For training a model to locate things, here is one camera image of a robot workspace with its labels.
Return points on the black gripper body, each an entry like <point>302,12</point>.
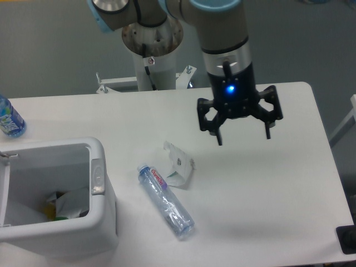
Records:
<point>234,97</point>

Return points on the white paper carton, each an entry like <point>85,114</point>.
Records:
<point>181,166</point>

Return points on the clear plastic water bottle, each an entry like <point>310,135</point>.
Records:
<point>171,209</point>

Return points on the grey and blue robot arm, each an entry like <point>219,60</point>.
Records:
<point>221,30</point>

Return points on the trash inside the can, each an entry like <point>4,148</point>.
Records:
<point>67,205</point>

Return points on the white plastic trash can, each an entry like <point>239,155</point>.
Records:
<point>30,172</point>

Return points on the black clamp at table edge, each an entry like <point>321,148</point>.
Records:
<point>346,237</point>

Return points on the blue labelled drink bottle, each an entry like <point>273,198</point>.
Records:
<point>12,123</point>

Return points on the white metal base frame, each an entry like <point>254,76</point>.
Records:
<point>184,80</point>

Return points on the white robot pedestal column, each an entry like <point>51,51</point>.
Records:
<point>154,52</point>

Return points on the white frame at right edge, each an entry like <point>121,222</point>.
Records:
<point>344,126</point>

